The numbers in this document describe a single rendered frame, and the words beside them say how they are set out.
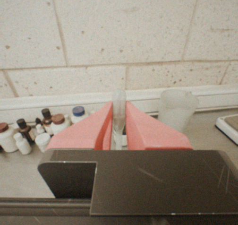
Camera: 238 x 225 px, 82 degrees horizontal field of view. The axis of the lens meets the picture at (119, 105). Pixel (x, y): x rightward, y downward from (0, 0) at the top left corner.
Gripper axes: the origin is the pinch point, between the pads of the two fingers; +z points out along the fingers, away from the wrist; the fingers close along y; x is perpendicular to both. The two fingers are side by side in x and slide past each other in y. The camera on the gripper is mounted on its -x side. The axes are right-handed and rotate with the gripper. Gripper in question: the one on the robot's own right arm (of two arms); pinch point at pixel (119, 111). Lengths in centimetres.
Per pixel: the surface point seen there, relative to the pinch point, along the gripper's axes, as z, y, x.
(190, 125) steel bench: 32, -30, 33
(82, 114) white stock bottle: 27.4, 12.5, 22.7
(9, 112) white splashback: 32, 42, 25
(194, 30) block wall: 46, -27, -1
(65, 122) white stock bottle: 24.9, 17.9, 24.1
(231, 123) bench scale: 29, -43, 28
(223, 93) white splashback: 44, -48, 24
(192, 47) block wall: 46, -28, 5
